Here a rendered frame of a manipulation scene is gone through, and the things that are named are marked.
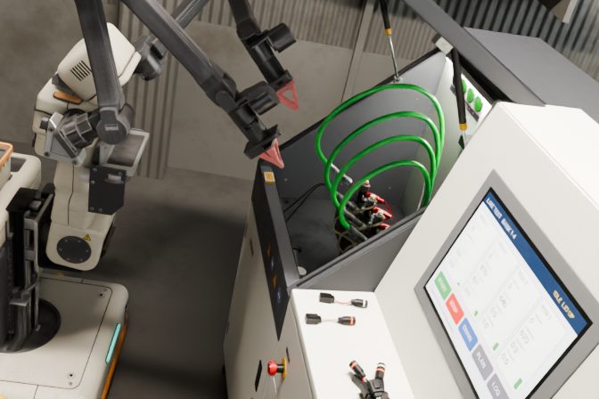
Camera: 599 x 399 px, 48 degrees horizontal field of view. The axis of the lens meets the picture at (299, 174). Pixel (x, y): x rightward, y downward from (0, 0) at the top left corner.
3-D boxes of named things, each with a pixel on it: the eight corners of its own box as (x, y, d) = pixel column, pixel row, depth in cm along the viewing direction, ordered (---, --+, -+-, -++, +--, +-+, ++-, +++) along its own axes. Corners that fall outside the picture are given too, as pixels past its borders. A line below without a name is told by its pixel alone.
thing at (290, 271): (251, 204, 235) (259, 164, 227) (264, 205, 236) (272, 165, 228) (275, 331, 183) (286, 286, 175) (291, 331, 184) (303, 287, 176)
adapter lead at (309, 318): (305, 324, 160) (307, 318, 159) (304, 318, 162) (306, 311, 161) (355, 326, 163) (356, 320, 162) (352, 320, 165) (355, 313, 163)
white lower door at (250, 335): (223, 344, 270) (250, 202, 237) (228, 344, 271) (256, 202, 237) (236, 492, 216) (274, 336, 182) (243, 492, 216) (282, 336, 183)
